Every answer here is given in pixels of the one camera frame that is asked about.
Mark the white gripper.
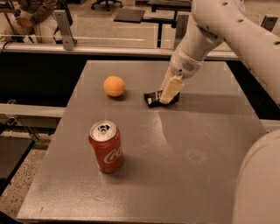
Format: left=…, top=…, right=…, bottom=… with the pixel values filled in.
left=159, top=46, right=202, bottom=104

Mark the black rxbar chocolate wrapper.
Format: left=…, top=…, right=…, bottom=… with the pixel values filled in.
left=143, top=90, right=179, bottom=108

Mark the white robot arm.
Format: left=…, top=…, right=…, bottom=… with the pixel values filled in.
left=160, top=0, right=280, bottom=224

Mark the orange fruit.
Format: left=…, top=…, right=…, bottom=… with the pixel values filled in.
left=103, top=76, right=125, bottom=97

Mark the black background desk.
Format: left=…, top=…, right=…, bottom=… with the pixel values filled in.
left=114, top=0, right=192, bottom=47

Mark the red coca-cola can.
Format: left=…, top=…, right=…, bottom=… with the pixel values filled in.
left=88, top=120, right=123, bottom=173

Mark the black office chair base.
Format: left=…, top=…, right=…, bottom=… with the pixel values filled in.
left=91, top=0, right=123, bottom=11

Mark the metal railing beam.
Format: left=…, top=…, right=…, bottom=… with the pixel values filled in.
left=0, top=42, right=243, bottom=61

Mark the grey side shelf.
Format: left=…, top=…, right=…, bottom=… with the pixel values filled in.
left=0, top=103, right=65, bottom=129

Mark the seated person in background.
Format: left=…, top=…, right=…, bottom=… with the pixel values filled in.
left=3, top=0, right=73, bottom=44

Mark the middle metal glass bracket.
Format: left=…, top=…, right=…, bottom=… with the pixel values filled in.
left=173, top=15, right=189, bottom=48

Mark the metal glass bracket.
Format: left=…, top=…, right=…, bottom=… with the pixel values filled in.
left=173, top=15, right=189, bottom=48
left=54, top=10, right=75, bottom=51
left=261, top=16, right=278, bottom=32

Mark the left metal glass bracket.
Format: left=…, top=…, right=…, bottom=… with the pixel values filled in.
left=54, top=10, right=75, bottom=51

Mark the right metal glass bracket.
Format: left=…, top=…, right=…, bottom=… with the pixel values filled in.
left=261, top=16, right=278, bottom=32

